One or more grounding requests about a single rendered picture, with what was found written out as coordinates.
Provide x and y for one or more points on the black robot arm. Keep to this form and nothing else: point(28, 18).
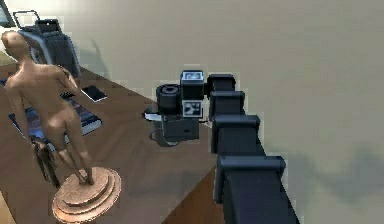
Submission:
point(248, 190)

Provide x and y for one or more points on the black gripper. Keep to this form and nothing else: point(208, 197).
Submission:
point(168, 98)

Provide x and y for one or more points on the blue hardcover book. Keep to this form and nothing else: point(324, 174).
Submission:
point(87, 119)

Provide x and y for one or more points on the small black flat bar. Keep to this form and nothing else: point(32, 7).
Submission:
point(67, 95)

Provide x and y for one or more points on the bronze human figure statue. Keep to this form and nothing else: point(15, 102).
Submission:
point(50, 100)

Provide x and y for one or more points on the black flat phone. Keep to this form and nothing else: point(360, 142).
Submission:
point(94, 93)

